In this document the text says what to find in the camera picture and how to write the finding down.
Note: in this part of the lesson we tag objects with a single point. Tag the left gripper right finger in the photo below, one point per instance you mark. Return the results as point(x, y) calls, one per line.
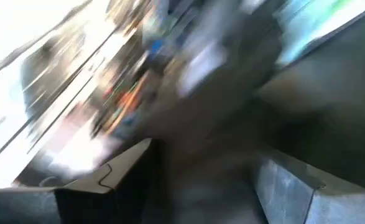
point(294, 202)

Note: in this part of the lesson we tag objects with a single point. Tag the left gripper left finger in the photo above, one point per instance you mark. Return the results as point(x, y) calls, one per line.
point(30, 208)

